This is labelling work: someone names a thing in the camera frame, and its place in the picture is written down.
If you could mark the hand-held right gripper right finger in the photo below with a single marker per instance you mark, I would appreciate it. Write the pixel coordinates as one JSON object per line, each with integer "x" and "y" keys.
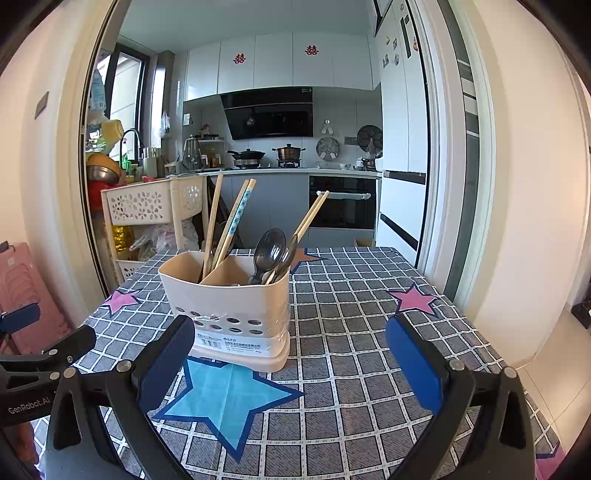
{"x": 415, "y": 364}

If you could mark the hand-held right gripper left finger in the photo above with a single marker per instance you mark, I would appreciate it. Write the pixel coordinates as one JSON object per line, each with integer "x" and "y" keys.
{"x": 164, "y": 364}

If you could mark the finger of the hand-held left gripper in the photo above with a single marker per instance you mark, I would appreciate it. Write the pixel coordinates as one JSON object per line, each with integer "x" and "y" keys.
{"x": 76, "y": 344}
{"x": 21, "y": 317}

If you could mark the cream plastic utensil holder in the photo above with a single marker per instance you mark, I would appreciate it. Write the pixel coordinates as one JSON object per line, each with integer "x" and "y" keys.
{"x": 231, "y": 295}

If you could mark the plain bamboo chopstick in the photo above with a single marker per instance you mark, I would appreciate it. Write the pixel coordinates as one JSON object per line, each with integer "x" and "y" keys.
{"x": 311, "y": 213}
{"x": 317, "y": 212}
{"x": 213, "y": 221}

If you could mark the patterned bamboo chopstick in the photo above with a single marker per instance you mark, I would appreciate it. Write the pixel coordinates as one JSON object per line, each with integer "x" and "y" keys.
{"x": 229, "y": 226}
{"x": 244, "y": 203}

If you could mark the dark translucent plastic spoon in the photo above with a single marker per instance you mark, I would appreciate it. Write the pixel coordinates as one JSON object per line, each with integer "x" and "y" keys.
{"x": 292, "y": 251}
{"x": 270, "y": 249}

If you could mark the pink plastic stool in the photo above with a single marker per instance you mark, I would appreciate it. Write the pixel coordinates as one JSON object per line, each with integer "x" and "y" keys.
{"x": 27, "y": 286}

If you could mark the grey checked tablecloth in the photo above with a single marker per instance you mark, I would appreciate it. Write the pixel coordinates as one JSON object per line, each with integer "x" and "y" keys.
{"x": 351, "y": 350}

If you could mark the gold foil pack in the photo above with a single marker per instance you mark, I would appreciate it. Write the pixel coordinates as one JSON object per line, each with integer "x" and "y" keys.
{"x": 121, "y": 240}

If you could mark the clear plastic bags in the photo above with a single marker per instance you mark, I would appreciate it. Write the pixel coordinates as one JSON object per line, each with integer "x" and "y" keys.
{"x": 159, "y": 240}

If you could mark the cardboard box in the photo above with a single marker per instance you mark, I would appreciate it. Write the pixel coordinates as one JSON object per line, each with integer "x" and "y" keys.
{"x": 362, "y": 241}

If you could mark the cream plastic storage cart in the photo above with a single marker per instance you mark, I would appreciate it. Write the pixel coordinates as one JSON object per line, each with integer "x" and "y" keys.
{"x": 138, "y": 203}

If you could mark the metal basin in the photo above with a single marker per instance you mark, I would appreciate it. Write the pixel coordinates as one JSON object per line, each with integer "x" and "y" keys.
{"x": 104, "y": 171}

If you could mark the black built-in oven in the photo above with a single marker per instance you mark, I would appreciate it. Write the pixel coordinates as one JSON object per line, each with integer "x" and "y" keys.
{"x": 344, "y": 207}

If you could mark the metal canister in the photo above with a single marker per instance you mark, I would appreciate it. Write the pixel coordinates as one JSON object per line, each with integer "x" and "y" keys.
{"x": 150, "y": 160}

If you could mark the grey kitchen counter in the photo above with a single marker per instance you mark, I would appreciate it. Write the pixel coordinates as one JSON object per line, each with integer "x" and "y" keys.
{"x": 277, "y": 198}

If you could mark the small cooking pot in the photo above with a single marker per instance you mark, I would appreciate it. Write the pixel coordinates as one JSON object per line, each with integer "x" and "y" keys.
{"x": 369, "y": 163}

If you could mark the yellow bag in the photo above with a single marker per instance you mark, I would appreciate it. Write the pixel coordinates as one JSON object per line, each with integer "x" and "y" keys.
{"x": 111, "y": 131}

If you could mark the glass kettle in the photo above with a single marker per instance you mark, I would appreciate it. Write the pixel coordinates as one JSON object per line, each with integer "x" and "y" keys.
{"x": 191, "y": 152}

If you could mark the curved kitchen faucet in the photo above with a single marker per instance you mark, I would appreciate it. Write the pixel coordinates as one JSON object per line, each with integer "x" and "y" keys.
{"x": 131, "y": 134}

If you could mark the condiment rack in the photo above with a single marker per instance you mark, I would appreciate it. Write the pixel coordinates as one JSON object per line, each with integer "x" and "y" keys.
{"x": 212, "y": 152}

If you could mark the black wok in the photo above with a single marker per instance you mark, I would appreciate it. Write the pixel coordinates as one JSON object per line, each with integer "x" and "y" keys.
{"x": 247, "y": 157}

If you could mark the white refrigerator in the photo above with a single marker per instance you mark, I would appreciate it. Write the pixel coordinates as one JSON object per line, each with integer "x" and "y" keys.
{"x": 401, "y": 138}

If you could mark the sliding glass door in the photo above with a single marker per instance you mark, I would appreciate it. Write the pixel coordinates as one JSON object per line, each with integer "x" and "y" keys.
{"x": 457, "y": 138}

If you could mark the round metal steamer rack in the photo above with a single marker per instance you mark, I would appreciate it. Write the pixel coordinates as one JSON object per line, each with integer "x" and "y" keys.
{"x": 328, "y": 148}

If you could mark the blue white hanging packet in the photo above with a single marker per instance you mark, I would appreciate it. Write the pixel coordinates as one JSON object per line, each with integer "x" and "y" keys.
{"x": 97, "y": 92}

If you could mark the hanging plastic bag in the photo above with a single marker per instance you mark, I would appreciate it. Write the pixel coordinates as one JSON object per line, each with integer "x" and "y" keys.
{"x": 165, "y": 122}

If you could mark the metal stockpot with lid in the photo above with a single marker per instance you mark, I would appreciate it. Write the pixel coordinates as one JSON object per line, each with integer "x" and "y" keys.
{"x": 288, "y": 153}

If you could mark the kitchen window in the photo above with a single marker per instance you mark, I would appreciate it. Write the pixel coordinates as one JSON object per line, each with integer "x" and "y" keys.
{"x": 131, "y": 92}

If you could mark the black range hood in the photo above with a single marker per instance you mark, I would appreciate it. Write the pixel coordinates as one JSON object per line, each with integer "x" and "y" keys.
{"x": 268, "y": 115}

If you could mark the group of fridge magnets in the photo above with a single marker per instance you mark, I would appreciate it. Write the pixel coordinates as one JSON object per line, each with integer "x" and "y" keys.
{"x": 396, "y": 57}

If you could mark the red paper decoration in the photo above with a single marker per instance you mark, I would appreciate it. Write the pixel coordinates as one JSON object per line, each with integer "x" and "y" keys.
{"x": 239, "y": 59}
{"x": 311, "y": 50}

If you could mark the grey wall switch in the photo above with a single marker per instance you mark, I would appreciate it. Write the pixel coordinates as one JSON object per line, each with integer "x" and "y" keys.
{"x": 42, "y": 102}

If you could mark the white wall hook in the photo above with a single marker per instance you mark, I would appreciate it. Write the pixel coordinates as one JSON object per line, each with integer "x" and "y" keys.
{"x": 326, "y": 127}

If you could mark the white wall cabinets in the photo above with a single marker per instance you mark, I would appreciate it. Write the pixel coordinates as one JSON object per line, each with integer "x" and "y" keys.
{"x": 277, "y": 69}

